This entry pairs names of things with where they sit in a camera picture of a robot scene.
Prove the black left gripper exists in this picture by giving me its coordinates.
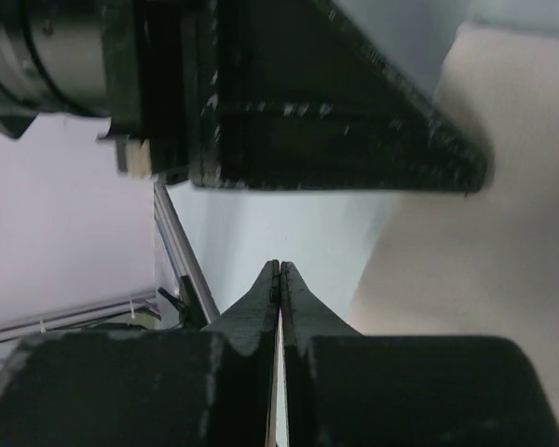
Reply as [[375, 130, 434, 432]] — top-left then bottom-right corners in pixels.
[[98, 1, 219, 180]]

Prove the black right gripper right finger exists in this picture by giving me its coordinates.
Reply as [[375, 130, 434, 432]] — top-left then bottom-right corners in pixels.
[[279, 262, 559, 446]]

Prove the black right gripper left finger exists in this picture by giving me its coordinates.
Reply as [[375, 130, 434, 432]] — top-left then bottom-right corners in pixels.
[[0, 261, 280, 446]]

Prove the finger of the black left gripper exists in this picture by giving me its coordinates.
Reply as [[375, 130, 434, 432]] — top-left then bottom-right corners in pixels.
[[188, 1, 488, 194]]

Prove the white cloth napkin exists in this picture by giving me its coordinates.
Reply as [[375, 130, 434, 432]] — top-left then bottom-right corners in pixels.
[[347, 24, 559, 421]]

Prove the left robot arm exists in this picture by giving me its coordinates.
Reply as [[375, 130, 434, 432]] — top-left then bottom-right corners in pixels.
[[0, 1, 488, 193]]

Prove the aluminium frame rail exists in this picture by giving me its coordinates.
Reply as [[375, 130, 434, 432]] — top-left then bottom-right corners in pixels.
[[0, 183, 220, 344]]

